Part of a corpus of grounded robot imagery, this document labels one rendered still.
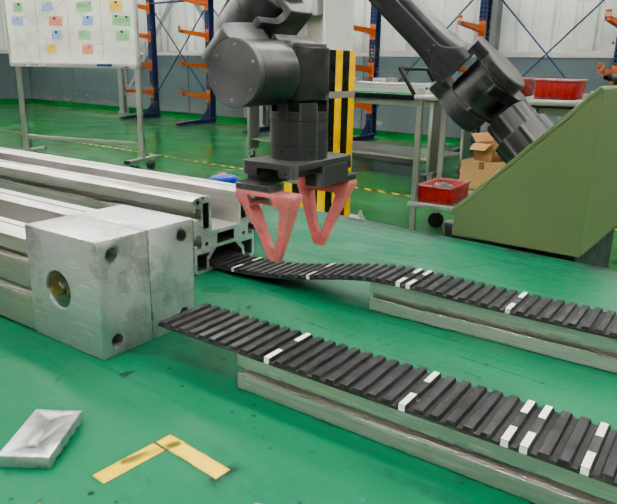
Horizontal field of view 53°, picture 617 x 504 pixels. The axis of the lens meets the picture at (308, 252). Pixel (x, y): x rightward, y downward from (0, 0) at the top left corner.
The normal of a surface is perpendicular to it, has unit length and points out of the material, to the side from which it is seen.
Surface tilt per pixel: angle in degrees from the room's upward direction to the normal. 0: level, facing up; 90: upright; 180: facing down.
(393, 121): 90
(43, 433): 0
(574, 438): 0
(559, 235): 90
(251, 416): 0
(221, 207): 90
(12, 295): 90
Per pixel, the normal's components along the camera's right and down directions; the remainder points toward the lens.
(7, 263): -0.57, 0.22
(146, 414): 0.02, -0.96
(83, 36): -0.33, 0.21
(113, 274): 0.82, 0.18
